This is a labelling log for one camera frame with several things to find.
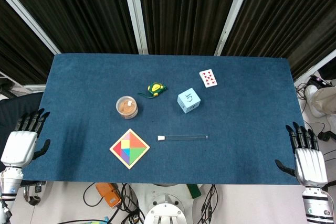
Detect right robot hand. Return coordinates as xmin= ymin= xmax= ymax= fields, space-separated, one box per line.
xmin=275 ymin=121 xmax=329 ymax=189

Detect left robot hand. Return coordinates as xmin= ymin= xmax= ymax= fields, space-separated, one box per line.
xmin=1 ymin=108 xmax=51 ymax=168

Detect clear test tube white cap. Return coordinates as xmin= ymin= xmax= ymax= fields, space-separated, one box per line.
xmin=157 ymin=134 xmax=209 ymax=142

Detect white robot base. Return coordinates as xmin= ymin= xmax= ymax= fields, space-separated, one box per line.
xmin=130 ymin=183 xmax=203 ymax=224

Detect black office chair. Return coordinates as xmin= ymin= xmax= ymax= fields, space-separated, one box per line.
xmin=0 ymin=92 xmax=44 ymax=143

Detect person leg beige trousers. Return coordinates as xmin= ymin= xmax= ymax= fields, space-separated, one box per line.
xmin=313 ymin=86 xmax=336 ymax=116

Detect white shoe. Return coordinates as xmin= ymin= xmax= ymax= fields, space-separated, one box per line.
xmin=305 ymin=84 xmax=325 ymax=119

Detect black device pink label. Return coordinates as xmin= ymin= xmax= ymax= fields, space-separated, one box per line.
xmin=309 ymin=74 xmax=333 ymax=88

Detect orange electronic device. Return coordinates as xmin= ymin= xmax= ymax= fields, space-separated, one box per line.
xmin=95 ymin=183 xmax=122 ymax=209

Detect clear round container brown contents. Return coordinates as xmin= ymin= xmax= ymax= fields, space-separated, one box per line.
xmin=115 ymin=95 xmax=139 ymax=120

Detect green block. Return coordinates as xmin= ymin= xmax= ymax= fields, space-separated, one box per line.
xmin=186 ymin=184 xmax=202 ymax=199

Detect red hearts playing card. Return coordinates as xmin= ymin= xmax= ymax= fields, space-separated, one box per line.
xmin=198 ymin=69 xmax=218 ymax=88

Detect light blue number cube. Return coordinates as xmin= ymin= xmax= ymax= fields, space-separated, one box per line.
xmin=177 ymin=88 xmax=202 ymax=115

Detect green yellow tape measure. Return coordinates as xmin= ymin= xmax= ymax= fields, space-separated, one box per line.
xmin=138 ymin=82 xmax=169 ymax=99

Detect black curtain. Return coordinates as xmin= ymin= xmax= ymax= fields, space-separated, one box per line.
xmin=0 ymin=0 xmax=336 ymax=84

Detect blue felt table cloth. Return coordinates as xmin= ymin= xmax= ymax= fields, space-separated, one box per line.
xmin=21 ymin=53 xmax=305 ymax=186

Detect black floor cable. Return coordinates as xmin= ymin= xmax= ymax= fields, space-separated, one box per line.
xmin=296 ymin=82 xmax=336 ymax=156

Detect black cable bundle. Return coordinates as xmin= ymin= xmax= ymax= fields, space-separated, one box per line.
xmin=83 ymin=182 xmax=145 ymax=224
xmin=196 ymin=184 xmax=218 ymax=224

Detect colourful tangram puzzle wooden frame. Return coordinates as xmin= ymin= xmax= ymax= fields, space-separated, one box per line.
xmin=109 ymin=128 xmax=151 ymax=170

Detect white window frame post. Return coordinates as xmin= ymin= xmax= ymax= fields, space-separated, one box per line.
xmin=214 ymin=0 xmax=256 ymax=57
xmin=120 ymin=0 xmax=149 ymax=56
xmin=0 ymin=0 xmax=61 ymax=56

